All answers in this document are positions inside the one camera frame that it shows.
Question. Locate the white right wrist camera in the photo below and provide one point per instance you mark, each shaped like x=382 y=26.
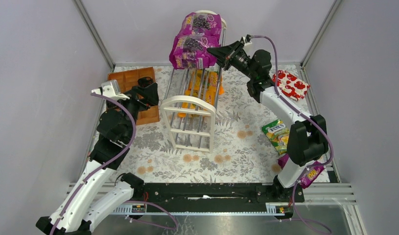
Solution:
x=246 y=40

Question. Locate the red white heart bag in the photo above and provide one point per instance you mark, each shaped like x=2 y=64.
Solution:
x=290 y=85

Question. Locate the brown wooden compartment tray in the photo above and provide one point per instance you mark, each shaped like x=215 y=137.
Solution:
x=129 y=78

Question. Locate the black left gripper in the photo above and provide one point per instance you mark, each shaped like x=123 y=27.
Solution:
x=140 y=98

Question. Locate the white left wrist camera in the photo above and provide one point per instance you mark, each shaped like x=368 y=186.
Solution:
x=111 y=90

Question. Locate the yellow green candy bag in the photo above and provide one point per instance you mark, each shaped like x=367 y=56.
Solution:
x=278 y=135

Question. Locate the purple grape candy bag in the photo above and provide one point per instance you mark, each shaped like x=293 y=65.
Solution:
x=207 y=24
x=308 y=177
x=190 y=52

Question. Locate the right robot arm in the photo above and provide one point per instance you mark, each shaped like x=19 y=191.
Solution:
x=308 y=139

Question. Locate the orange candy bag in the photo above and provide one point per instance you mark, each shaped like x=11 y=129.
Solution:
x=205 y=95
x=211 y=80

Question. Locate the cream and metal shelf rack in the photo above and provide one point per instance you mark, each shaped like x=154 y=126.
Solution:
x=194 y=134

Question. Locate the purple grape candy bag front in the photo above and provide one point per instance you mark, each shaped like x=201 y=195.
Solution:
x=190 y=52

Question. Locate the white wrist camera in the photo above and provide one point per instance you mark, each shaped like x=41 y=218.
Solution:
x=111 y=90
x=246 y=40

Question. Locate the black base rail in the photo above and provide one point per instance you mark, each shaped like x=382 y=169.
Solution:
x=215 y=197

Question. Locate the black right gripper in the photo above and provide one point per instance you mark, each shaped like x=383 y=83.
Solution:
x=233 y=55

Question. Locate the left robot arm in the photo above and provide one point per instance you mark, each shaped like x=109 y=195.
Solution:
x=79 y=214

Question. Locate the floral table mat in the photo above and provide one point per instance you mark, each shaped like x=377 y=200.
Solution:
x=242 y=152

